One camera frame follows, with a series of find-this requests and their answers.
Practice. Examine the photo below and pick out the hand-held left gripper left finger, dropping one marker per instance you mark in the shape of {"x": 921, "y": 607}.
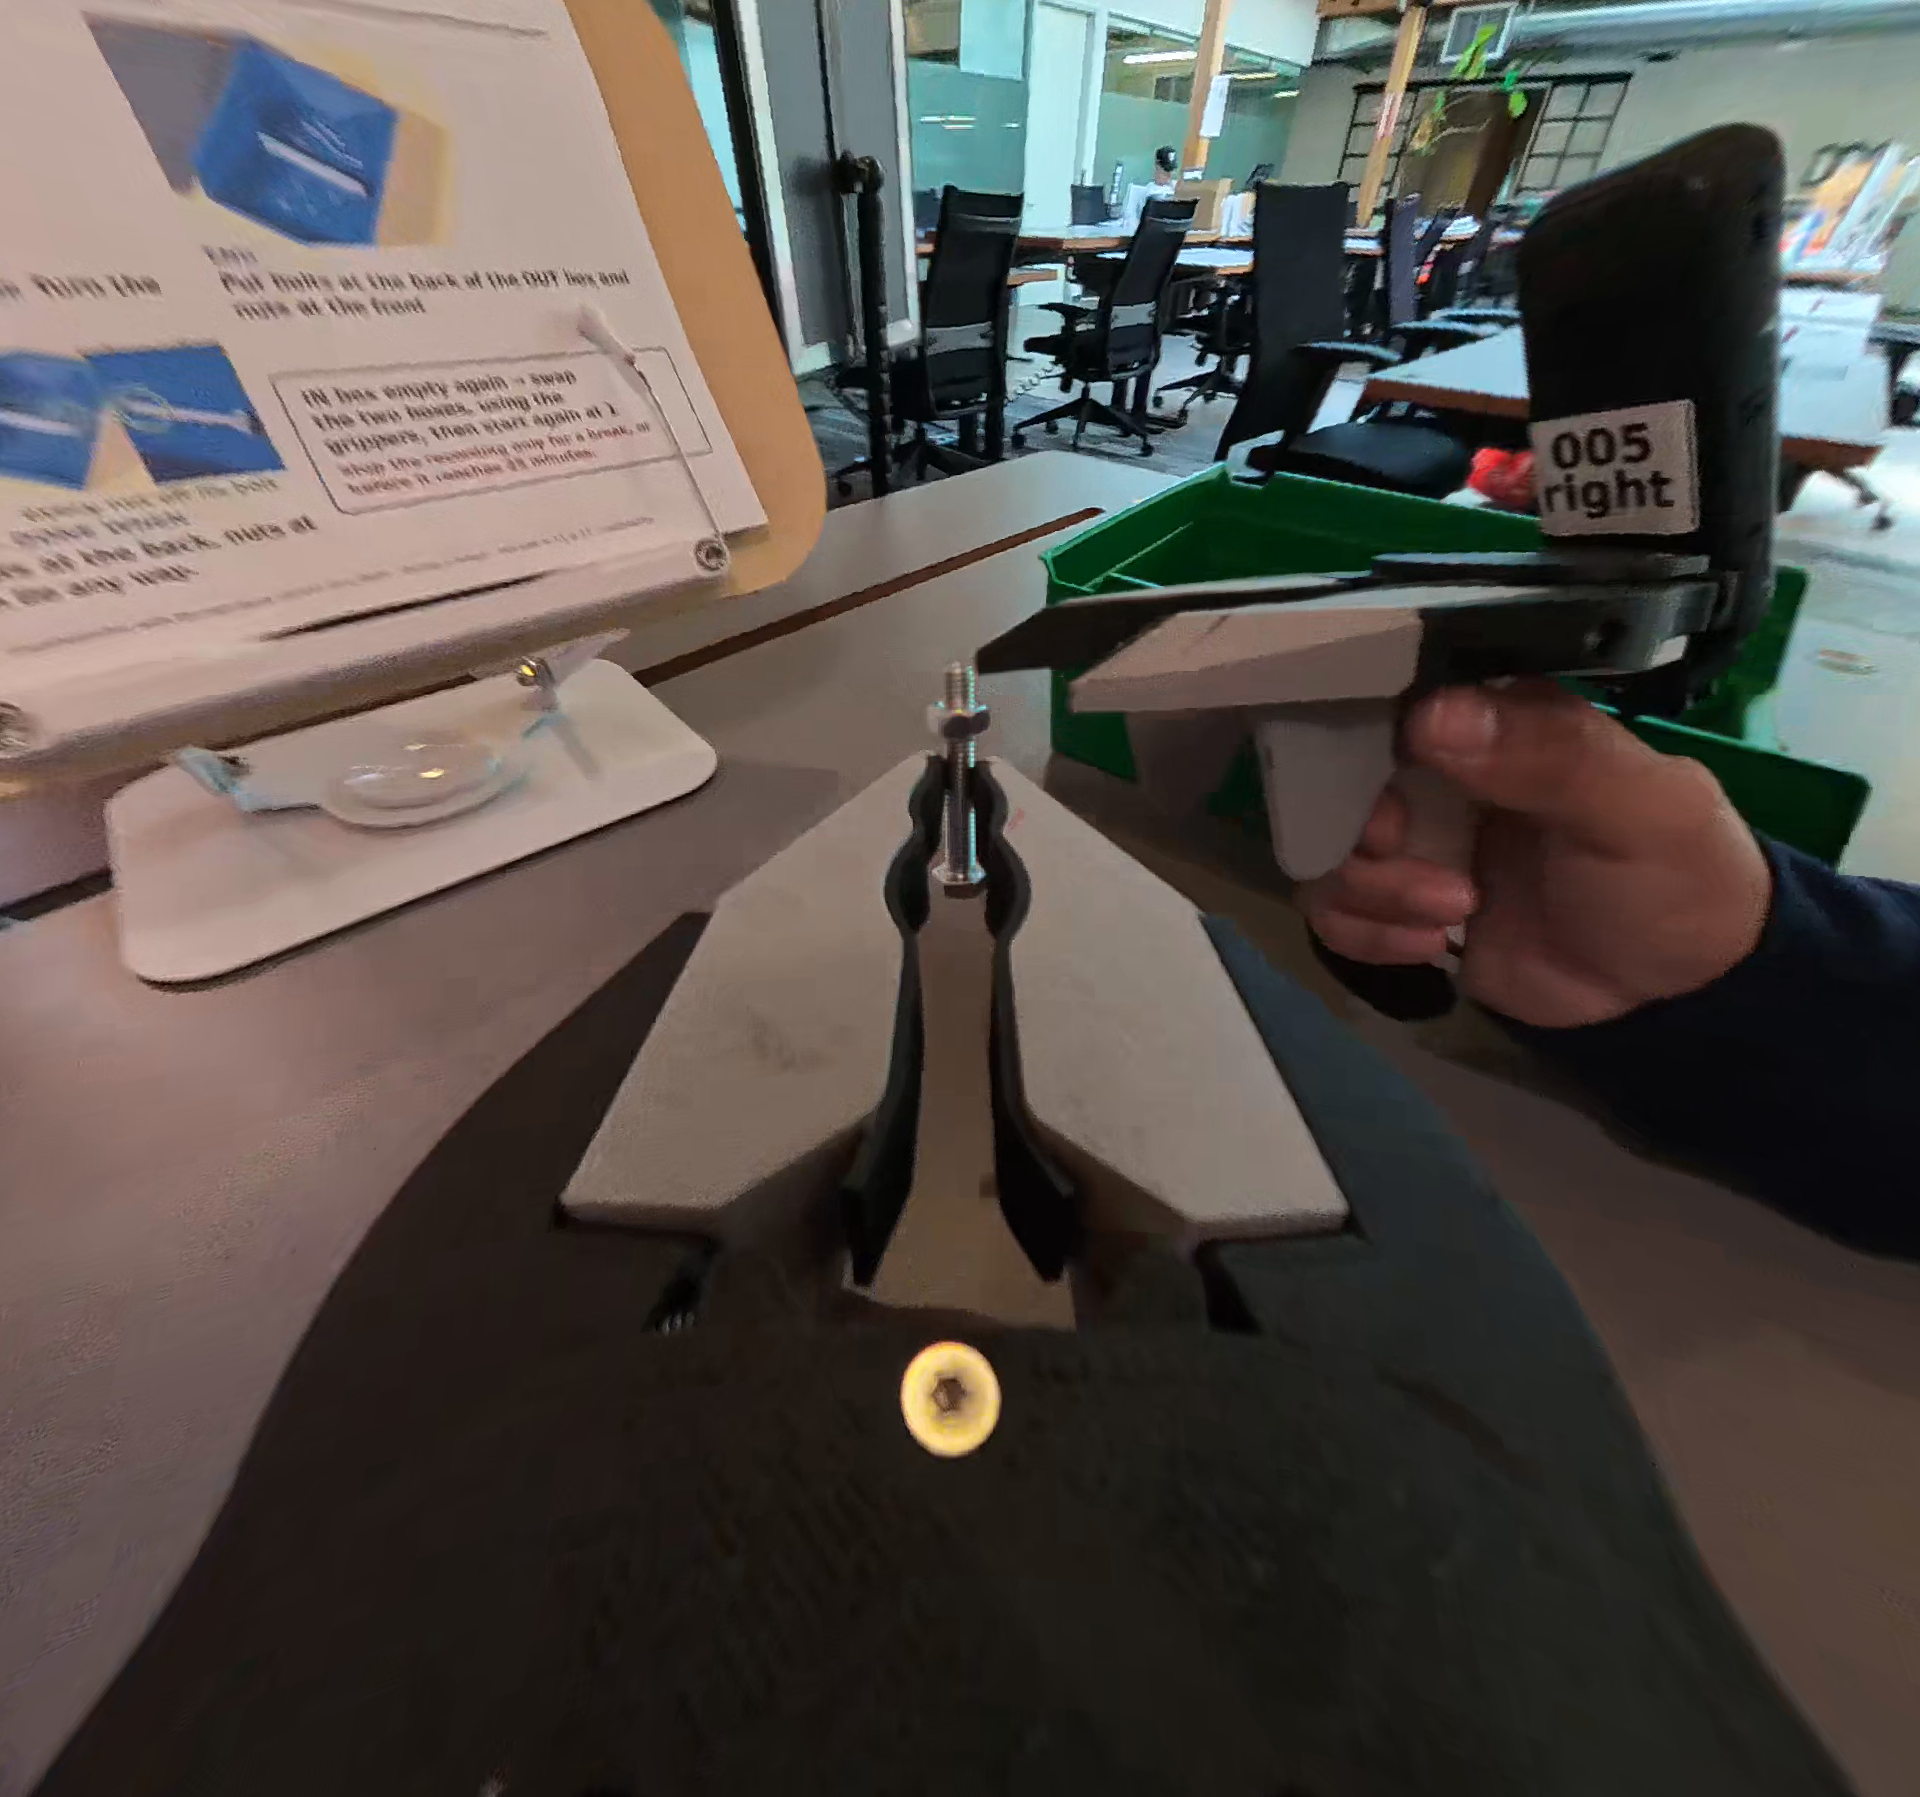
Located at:
{"x": 750, "y": 1049}

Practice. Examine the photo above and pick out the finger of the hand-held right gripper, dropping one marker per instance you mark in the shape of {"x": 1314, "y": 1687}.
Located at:
{"x": 1261, "y": 657}
{"x": 1141, "y": 620}

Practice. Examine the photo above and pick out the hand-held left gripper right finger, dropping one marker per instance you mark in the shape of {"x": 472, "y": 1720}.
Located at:
{"x": 1141, "y": 1049}

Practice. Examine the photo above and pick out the green plastic bin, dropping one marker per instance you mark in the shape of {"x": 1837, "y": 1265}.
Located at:
{"x": 1093, "y": 740}

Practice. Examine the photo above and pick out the silver hex nut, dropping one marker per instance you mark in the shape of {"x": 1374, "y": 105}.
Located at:
{"x": 960, "y": 727}

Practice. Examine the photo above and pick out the silver bolt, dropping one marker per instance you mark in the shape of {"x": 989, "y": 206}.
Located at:
{"x": 960, "y": 775}

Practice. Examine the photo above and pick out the person's right hand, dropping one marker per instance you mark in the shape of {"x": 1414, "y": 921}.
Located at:
{"x": 1590, "y": 869}

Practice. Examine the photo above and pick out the wooden-edged office table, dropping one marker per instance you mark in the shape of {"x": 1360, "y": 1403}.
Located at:
{"x": 1455, "y": 380}

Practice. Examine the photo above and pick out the cluster of distant office chairs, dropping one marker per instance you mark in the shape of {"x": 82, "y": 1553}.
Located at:
{"x": 1425, "y": 267}

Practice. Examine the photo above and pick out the red crumpled packet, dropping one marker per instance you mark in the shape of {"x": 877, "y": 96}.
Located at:
{"x": 1501, "y": 478}

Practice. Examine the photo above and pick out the hanging green plant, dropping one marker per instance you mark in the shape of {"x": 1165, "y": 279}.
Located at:
{"x": 1477, "y": 80}

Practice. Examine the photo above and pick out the black office chair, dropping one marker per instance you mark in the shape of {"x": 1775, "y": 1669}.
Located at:
{"x": 960, "y": 311}
{"x": 1304, "y": 326}
{"x": 1117, "y": 311}

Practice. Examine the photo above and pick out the white sign stand base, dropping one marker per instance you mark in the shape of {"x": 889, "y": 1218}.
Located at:
{"x": 630, "y": 763}

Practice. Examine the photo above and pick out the wooden instruction sign board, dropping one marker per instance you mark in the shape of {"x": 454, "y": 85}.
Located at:
{"x": 704, "y": 326}

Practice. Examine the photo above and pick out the grey panel on black stand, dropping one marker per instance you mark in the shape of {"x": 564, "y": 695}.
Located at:
{"x": 816, "y": 131}

